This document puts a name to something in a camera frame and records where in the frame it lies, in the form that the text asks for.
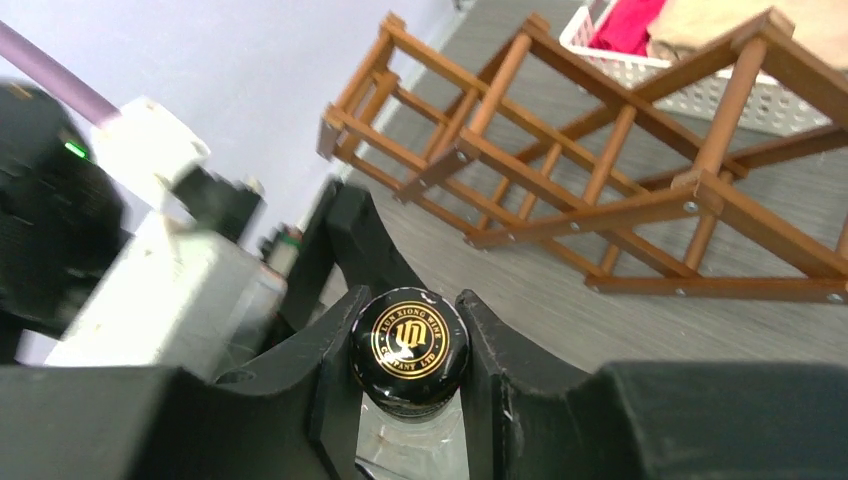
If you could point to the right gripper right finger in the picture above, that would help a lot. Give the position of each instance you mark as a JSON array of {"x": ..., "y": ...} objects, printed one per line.
[{"x": 530, "y": 415}]

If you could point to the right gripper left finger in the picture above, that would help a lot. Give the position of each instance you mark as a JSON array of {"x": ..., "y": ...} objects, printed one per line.
[{"x": 291, "y": 413}]

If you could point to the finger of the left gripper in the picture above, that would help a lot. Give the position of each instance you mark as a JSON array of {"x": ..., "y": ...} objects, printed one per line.
[{"x": 344, "y": 231}]

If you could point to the brown wooden wine rack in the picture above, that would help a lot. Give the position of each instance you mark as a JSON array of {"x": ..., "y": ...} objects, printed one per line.
[{"x": 612, "y": 203}]

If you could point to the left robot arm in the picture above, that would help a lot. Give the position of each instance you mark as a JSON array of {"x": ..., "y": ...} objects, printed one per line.
[{"x": 61, "y": 222}]

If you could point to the pink red cloth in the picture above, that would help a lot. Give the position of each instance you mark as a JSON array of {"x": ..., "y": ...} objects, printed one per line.
[{"x": 626, "y": 27}]

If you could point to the white plastic basket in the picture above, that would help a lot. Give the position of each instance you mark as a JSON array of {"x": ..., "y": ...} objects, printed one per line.
[{"x": 770, "y": 108}]

